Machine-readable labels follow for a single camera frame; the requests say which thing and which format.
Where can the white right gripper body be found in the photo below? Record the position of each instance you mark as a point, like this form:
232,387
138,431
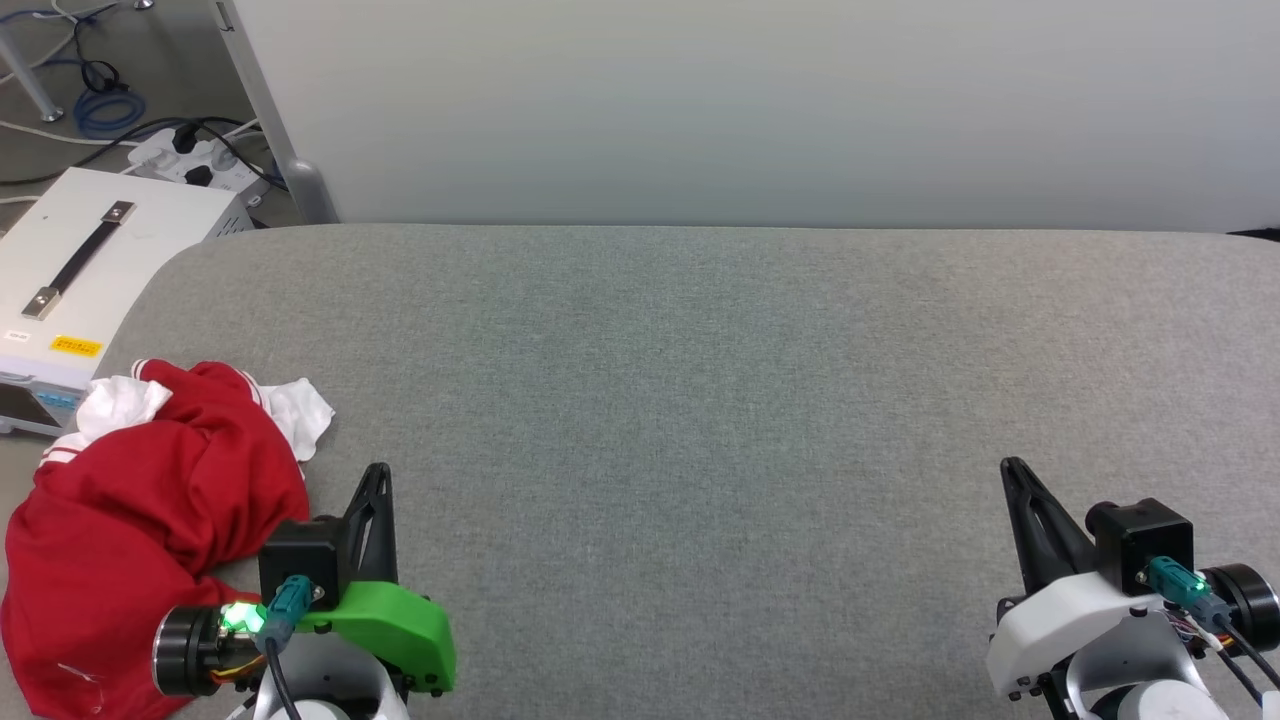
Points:
1060,625

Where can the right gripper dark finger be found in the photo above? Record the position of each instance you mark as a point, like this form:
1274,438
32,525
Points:
1025,540
1065,545

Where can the white power strip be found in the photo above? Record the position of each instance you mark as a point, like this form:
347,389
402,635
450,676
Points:
165,155

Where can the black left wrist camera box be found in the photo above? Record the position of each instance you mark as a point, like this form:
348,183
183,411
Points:
300,550

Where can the red and white shirt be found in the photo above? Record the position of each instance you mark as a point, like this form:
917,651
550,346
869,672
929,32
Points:
130,520

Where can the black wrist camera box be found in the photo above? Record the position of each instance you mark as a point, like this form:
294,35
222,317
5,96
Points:
1140,535
300,550

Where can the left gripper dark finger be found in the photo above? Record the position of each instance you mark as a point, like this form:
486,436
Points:
384,540
355,530

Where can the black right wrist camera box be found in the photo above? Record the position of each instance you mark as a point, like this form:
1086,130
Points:
1140,535

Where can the grey metal table leg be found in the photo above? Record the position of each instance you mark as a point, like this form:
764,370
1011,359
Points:
35,90

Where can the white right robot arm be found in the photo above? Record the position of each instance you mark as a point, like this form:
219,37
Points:
1150,700

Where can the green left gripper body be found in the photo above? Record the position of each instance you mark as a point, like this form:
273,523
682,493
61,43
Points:
400,625

